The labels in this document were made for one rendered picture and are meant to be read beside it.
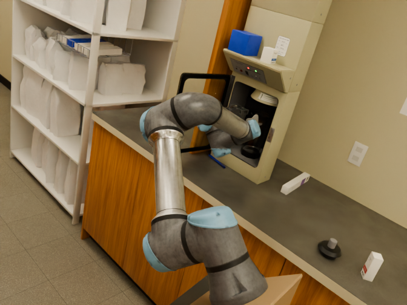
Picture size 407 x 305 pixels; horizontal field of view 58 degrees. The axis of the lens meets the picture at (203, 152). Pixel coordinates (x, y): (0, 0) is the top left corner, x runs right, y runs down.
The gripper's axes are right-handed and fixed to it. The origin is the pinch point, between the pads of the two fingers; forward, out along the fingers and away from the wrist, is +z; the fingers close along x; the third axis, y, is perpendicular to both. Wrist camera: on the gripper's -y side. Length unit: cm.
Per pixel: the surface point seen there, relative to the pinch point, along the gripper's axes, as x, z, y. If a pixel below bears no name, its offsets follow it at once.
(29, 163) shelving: 181, -21, -113
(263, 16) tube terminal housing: 7.7, -2.0, 46.6
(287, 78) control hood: -16.0, -6.3, 26.1
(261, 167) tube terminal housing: -15.5, -2.0, -18.4
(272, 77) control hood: -10.6, -9.9, 24.9
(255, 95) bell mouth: 0.8, 0.3, 11.8
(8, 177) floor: 179, -40, -121
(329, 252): -64, -23, -24
